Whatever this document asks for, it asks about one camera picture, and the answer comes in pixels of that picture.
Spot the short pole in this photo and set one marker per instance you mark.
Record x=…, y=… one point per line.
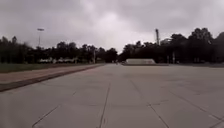
x=94, y=57

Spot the pale low structure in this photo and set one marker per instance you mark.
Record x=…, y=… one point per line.
x=140, y=61

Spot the grey concrete slab plaza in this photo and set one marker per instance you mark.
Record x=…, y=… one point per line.
x=133, y=96

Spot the tall thin tower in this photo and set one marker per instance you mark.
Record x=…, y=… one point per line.
x=157, y=36

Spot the row of pale vehicles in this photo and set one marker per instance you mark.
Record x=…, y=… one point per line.
x=56, y=60

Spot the lamp pole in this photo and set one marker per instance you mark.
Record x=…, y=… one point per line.
x=40, y=29

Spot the dark stone kerb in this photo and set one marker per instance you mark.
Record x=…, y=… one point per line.
x=33, y=81

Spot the row of dark trees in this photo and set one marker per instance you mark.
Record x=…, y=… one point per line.
x=196, y=46

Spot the red brick strip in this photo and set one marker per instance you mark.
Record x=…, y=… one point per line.
x=26, y=75

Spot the grass strip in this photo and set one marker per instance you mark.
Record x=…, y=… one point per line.
x=16, y=67

